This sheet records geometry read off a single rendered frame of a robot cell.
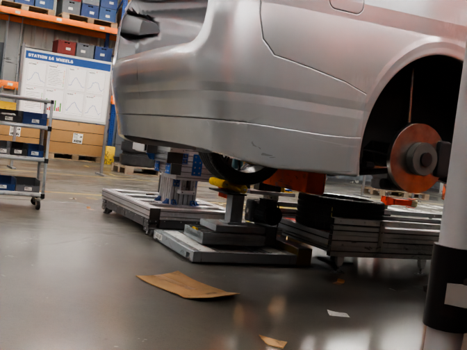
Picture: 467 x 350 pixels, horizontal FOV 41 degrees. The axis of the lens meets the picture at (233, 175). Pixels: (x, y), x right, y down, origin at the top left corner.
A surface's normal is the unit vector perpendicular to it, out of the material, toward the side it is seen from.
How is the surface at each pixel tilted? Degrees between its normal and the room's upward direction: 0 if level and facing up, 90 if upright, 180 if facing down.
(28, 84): 90
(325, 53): 90
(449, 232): 90
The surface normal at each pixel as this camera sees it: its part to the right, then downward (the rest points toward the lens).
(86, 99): 0.48, 0.11
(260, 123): -0.08, 0.11
